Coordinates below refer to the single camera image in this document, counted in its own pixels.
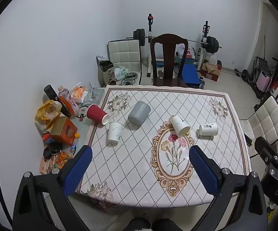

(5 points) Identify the small red toy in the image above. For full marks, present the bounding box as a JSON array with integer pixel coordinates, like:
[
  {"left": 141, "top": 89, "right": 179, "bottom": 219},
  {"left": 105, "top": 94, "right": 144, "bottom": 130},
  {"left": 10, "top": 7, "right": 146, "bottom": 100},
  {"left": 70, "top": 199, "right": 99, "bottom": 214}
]
[{"left": 42, "top": 133, "right": 54, "bottom": 146}]

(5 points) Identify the door frame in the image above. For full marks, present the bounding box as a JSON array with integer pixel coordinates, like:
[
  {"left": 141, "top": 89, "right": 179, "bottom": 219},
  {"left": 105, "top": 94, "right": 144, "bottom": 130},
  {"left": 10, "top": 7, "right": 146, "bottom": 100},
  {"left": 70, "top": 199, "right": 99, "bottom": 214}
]
[{"left": 259, "top": 0, "right": 278, "bottom": 66}]

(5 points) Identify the red white plastic bag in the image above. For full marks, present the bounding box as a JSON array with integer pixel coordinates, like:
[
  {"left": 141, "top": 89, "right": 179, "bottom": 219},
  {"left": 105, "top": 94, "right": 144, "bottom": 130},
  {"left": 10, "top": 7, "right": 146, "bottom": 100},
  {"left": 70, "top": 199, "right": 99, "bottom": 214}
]
[{"left": 176, "top": 44, "right": 196, "bottom": 59}]

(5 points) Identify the blue bench pad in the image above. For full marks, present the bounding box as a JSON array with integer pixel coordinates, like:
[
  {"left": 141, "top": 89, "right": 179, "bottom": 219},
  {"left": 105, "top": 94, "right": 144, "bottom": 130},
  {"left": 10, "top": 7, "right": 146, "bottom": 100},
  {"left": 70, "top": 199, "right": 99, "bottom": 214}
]
[{"left": 181, "top": 64, "right": 200, "bottom": 88}]

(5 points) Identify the black round case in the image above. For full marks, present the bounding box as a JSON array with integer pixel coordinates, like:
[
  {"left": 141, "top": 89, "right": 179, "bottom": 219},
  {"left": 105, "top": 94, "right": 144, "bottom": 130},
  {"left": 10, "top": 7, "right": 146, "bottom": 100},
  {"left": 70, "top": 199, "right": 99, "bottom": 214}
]
[{"left": 43, "top": 142, "right": 63, "bottom": 159}]

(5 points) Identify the barbell with black plates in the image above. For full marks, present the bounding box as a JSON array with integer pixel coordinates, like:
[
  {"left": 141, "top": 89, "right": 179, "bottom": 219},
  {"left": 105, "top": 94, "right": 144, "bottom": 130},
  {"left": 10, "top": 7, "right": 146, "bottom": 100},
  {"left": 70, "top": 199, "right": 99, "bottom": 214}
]
[{"left": 126, "top": 29, "right": 222, "bottom": 54}]

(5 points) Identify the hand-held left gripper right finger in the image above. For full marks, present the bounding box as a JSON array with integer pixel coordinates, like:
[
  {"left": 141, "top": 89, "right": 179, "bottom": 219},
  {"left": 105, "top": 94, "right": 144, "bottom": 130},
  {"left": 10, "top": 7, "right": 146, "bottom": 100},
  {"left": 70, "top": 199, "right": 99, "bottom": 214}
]
[{"left": 189, "top": 146, "right": 268, "bottom": 231}]

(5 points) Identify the yellow plastic bag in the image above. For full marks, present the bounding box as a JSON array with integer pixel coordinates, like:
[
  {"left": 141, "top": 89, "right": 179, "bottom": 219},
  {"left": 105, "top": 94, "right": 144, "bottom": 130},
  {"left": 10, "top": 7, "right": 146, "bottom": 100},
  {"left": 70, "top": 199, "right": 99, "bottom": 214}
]
[{"left": 35, "top": 100, "right": 63, "bottom": 133}]

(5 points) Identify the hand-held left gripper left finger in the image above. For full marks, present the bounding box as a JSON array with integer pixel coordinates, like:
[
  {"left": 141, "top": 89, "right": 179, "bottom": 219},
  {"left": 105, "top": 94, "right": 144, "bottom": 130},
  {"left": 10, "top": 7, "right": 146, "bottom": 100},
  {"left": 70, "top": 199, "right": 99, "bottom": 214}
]
[{"left": 13, "top": 146, "right": 93, "bottom": 231}]

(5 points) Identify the pale crumpled cloth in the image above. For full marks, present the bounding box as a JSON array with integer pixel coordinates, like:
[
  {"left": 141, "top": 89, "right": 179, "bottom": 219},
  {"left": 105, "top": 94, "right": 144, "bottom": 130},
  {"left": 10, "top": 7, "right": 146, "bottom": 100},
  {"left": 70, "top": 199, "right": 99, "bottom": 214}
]
[{"left": 114, "top": 66, "right": 130, "bottom": 80}]

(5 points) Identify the orange cardboard box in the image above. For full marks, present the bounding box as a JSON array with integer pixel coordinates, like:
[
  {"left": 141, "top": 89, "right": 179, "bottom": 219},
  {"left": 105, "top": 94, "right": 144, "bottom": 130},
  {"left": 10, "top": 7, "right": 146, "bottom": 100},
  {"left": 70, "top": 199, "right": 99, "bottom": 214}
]
[{"left": 50, "top": 116, "right": 78, "bottom": 145}]

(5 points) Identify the red paper cup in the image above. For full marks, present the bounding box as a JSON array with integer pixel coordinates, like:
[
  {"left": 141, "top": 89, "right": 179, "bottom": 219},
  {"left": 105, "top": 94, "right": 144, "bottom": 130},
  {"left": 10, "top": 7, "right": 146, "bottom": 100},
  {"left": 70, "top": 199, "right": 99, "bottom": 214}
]
[{"left": 86, "top": 104, "right": 110, "bottom": 126}]

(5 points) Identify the white cup black print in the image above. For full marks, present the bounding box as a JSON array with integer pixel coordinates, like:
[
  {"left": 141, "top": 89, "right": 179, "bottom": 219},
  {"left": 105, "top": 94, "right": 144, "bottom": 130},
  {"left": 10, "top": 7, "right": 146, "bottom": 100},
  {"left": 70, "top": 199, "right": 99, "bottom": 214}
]
[{"left": 196, "top": 122, "right": 218, "bottom": 136}]

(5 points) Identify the black folding cart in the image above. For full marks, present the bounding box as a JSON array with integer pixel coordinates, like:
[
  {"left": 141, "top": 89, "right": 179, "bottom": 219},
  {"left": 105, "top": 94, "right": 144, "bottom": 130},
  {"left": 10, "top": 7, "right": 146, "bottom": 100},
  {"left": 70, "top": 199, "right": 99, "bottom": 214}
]
[{"left": 251, "top": 56, "right": 278, "bottom": 83}]

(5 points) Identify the white paper cup faint print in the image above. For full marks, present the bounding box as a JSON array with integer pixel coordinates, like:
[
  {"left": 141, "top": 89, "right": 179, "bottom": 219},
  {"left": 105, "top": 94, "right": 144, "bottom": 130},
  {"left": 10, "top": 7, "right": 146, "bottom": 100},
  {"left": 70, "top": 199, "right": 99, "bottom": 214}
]
[{"left": 107, "top": 121, "right": 124, "bottom": 147}]

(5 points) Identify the orange snack bag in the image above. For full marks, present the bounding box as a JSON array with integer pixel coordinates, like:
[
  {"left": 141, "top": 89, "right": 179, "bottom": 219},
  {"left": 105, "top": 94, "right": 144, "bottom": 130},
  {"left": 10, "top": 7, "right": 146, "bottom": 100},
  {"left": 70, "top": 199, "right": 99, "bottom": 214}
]
[{"left": 70, "top": 83, "right": 89, "bottom": 104}]

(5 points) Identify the clear plastic bag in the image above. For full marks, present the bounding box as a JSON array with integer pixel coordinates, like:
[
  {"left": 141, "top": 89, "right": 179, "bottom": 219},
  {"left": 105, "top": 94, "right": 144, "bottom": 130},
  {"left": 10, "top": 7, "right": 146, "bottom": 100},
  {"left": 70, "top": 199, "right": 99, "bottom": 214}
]
[{"left": 85, "top": 83, "right": 106, "bottom": 106}]

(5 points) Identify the floral diamond pattern tablecloth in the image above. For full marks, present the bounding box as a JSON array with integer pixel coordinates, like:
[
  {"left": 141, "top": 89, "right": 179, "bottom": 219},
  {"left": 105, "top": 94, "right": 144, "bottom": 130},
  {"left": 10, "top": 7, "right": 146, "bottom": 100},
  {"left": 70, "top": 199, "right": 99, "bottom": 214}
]
[{"left": 75, "top": 85, "right": 251, "bottom": 209}]

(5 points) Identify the white padded chair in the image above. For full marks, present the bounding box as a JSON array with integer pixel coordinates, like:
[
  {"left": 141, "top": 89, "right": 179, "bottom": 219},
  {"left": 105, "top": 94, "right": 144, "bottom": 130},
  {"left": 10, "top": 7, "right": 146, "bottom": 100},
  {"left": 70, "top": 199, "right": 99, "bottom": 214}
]
[
  {"left": 239, "top": 96, "right": 278, "bottom": 160},
  {"left": 107, "top": 40, "right": 143, "bottom": 86}
]

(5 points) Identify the white weight bench rack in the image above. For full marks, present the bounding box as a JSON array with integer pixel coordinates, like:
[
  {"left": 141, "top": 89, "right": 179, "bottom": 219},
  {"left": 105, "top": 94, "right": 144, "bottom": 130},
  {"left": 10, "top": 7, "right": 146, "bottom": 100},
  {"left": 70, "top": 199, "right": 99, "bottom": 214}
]
[{"left": 146, "top": 13, "right": 211, "bottom": 78}]

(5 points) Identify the brown cardboard box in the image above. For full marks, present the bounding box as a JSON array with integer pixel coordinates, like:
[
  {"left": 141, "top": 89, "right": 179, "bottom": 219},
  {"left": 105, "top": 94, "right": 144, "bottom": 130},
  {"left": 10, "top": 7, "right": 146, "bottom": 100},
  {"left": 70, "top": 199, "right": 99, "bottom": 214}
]
[{"left": 200, "top": 62, "right": 222, "bottom": 82}]

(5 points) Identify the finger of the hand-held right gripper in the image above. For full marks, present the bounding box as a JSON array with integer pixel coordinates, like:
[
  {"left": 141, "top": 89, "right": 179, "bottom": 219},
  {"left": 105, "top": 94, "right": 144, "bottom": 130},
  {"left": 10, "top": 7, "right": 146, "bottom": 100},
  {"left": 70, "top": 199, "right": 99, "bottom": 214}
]
[{"left": 254, "top": 136, "right": 278, "bottom": 171}]

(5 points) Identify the orange drink bottle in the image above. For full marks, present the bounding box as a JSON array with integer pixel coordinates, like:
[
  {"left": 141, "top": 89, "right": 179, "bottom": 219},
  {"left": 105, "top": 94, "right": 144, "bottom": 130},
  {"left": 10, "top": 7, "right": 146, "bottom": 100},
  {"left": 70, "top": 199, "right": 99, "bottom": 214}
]
[{"left": 57, "top": 85, "right": 80, "bottom": 115}]

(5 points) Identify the grey cup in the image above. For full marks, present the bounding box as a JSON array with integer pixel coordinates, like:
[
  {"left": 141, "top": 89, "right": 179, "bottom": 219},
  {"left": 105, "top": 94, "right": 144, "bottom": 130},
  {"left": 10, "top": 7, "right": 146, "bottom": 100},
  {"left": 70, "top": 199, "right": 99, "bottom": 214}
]
[{"left": 128, "top": 100, "right": 151, "bottom": 127}]

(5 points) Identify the person's leg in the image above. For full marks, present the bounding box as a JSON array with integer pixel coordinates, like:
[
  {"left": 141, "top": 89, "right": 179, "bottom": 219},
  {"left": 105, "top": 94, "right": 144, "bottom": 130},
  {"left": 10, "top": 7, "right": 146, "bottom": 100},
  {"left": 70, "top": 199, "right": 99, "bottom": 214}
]
[
  {"left": 129, "top": 219, "right": 152, "bottom": 231},
  {"left": 152, "top": 218, "right": 179, "bottom": 231}
]

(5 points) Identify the pink suitcase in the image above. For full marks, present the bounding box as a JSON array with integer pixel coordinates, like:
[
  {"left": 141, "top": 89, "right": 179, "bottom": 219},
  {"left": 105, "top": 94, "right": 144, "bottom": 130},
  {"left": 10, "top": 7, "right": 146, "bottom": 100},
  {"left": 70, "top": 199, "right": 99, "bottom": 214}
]
[{"left": 256, "top": 71, "right": 273, "bottom": 93}]

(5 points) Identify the black dumbbell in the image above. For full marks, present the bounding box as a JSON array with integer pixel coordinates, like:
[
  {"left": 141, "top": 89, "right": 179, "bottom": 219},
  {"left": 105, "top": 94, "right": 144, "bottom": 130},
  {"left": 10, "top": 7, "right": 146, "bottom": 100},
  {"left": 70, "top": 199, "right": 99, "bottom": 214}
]
[{"left": 234, "top": 68, "right": 250, "bottom": 81}]

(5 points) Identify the orange printed packet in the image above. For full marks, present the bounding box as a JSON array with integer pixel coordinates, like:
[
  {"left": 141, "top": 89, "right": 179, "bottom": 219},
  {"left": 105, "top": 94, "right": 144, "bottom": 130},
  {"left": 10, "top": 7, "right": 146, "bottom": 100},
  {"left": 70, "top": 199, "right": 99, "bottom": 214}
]
[{"left": 40, "top": 150, "right": 75, "bottom": 175}]

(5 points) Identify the plain white paper cup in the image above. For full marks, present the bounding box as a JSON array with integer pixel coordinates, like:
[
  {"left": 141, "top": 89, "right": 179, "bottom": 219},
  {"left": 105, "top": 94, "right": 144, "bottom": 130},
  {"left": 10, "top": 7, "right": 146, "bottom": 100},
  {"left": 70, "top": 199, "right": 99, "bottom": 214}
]
[{"left": 170, "top": 115, "right": 191, "bottom": 137}]

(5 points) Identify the small colourful tube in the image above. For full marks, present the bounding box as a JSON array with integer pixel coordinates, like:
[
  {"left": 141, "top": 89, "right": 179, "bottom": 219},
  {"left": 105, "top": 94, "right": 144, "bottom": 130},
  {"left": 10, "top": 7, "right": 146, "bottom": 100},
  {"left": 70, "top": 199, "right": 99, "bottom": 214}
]
[{"left": 70, "top": 132, "right": 80, "bottom": 152}]

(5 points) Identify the black bottle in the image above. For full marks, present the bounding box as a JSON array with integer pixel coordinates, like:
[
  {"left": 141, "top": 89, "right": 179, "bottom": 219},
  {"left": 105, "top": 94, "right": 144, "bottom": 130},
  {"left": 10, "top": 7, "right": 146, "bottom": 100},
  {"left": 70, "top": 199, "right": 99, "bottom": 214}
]
[{"left": 43, "top": 84, "right": 72, "bottom": 118}]

